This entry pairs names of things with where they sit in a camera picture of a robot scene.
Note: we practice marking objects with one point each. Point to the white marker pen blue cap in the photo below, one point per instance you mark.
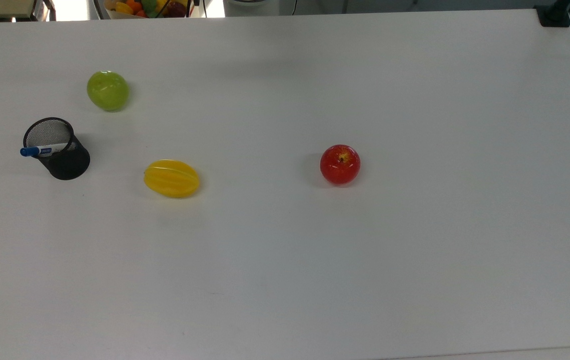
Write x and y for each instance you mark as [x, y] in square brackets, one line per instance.
[32, 151]

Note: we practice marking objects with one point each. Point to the black mesh pen cup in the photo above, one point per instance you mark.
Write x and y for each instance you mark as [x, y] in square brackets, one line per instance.
[67, 166]

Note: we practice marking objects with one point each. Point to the red apple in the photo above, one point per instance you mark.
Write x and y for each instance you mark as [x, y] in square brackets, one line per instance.
[340, 166]

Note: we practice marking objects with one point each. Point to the yellow starfruit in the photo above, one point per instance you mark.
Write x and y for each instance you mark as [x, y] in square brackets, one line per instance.
[171, 179]

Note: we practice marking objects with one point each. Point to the green apple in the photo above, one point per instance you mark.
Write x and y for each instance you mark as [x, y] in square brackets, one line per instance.
[108, 91]

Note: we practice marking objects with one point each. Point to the basket of toy fruit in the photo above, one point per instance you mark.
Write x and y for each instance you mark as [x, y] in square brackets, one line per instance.
[137, 7]

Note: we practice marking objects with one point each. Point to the black stand base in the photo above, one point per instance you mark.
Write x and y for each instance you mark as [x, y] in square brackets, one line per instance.
[554, 17]

